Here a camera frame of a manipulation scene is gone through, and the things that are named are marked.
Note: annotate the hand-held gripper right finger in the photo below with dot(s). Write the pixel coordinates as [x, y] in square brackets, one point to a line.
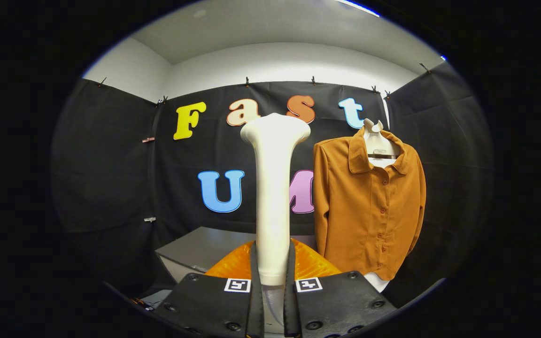
[341, 300]

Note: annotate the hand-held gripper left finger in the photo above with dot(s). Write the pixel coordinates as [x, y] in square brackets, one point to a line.
[214, 300]

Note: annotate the orange button-up shirt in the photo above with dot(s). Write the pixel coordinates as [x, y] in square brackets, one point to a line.
[359, 220]

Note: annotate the white garment steamer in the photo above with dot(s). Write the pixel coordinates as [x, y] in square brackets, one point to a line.
[274, 188]

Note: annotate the grey cabinet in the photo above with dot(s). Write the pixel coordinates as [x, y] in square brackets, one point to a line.
[204, 246]

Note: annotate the dark hanger bar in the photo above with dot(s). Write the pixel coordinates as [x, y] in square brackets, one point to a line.
[383, 156]

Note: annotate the white mannequin torso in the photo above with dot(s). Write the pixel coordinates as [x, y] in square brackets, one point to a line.
[378, 143]

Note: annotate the black backdrop cloth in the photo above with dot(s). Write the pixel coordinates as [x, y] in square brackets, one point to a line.
[111, 164]

